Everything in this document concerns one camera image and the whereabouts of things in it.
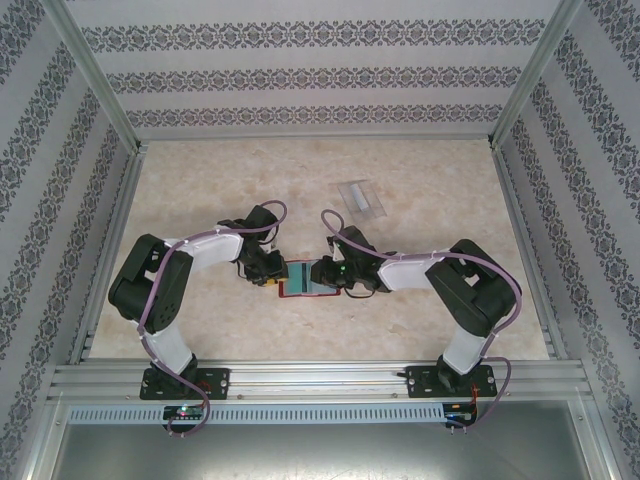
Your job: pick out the grey credit card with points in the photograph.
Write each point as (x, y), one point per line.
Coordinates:
(358, 197)

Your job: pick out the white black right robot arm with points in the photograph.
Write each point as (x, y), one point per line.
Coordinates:
(405, 272)

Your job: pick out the red leather card holder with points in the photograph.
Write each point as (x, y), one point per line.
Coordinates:
(305, 295)

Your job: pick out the clear acrylic card stand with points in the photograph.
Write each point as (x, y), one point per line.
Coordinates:
(372, 207)

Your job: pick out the long aluminium mounting rail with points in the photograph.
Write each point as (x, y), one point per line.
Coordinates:
(320, 380)

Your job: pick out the aluminium table edge rail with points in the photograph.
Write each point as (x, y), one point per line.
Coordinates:
(123, 200)
(548, 325)

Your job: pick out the green circuit board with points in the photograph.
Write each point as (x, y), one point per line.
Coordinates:
(182, 412)
(460, 412)

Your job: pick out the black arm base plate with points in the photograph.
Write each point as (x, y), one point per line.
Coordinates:
(217, 382)
(417, 382)

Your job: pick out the aluminium frame post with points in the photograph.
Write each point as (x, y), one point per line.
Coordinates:
(104, 75)
(531, 75)

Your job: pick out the grey metal sheet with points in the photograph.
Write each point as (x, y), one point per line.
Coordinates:
(320, 455)

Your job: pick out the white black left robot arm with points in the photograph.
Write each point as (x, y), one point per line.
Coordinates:
(170, 350)

